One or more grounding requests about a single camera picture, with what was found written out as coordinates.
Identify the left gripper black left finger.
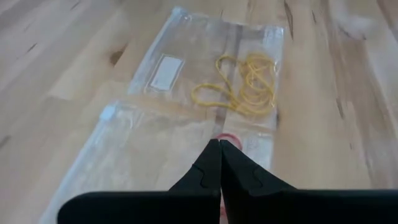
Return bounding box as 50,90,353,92
57,139,222,224

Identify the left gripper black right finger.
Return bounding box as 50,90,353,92
220,139,398,224

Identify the clear plastic zip bag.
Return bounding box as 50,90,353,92
39,99,276,224
126,6,286,133

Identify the red rubber band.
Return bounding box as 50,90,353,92
216,133,244,151

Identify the yellow rubber band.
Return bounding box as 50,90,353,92
190,52,277,118

